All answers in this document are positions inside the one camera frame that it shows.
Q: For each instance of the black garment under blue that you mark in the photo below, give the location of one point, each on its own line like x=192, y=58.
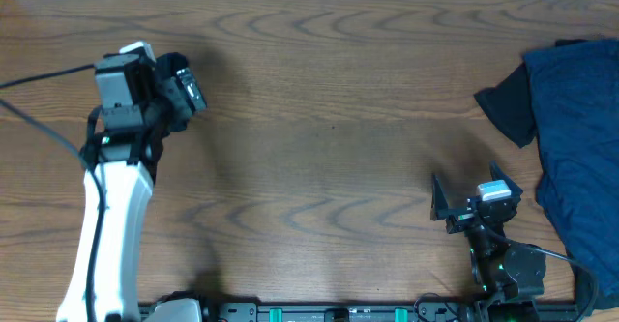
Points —
x=508, y=107

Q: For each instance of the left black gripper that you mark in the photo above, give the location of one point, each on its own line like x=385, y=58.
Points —
x=190, y=82

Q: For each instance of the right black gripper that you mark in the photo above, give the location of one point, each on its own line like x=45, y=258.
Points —
x=460, y=219

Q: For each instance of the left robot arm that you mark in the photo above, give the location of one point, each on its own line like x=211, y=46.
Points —
x=121, y=169

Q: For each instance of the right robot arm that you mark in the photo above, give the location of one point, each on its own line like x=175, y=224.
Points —
x=511, y=275

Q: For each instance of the dark teal t-shirt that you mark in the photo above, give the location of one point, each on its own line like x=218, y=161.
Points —
x=172, y=90

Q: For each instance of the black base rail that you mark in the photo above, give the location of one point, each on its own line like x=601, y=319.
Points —
x=184, y=306

